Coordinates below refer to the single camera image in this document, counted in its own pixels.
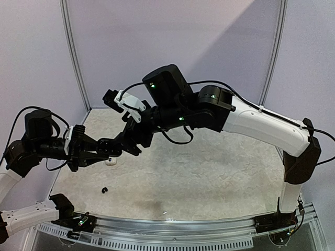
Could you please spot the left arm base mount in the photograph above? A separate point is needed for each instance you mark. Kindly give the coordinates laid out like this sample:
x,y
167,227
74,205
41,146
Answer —
x,y
78,222

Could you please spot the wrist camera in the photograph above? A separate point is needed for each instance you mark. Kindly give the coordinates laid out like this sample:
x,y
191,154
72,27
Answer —
x,y
128,103
73,133

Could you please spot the aluminium front rail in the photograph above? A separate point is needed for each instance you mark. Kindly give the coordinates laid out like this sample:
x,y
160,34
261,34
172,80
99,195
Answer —
x,y
225,234

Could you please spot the left aluminium frame post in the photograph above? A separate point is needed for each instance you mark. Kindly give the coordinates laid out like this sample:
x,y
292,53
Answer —
x,y
64,6

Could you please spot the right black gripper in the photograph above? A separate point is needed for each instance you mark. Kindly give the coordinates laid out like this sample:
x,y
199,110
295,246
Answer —
x,y
136,134

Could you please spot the small white charging case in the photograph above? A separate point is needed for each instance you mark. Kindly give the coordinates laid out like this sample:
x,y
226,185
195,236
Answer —
x,y
111,161

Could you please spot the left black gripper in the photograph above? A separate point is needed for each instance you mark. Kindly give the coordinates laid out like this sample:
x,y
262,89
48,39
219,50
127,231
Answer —
x,y
78,152

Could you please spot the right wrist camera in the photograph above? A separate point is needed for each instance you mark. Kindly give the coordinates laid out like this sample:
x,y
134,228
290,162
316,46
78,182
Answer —
x,y
128,103

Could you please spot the black charging case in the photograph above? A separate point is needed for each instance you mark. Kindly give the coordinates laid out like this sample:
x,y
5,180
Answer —
x,y
109,147

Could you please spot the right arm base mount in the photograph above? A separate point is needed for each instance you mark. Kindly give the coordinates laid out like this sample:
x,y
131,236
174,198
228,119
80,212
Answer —
x,y
278,220

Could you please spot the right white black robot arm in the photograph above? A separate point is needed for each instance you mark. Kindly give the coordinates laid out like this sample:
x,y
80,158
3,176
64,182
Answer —
x,y
218,107

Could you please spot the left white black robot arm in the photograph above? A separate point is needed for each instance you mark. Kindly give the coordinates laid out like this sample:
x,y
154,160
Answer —
x,y
42,140

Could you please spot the right aluminium frame post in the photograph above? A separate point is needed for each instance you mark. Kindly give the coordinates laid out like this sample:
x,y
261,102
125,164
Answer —
x,y
275,51

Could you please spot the aluminium frame post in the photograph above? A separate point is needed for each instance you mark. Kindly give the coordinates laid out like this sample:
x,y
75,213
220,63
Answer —
x,y
64,6
275,51

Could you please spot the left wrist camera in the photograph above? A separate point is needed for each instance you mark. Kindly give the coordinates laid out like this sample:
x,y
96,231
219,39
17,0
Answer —
x,y
73,133

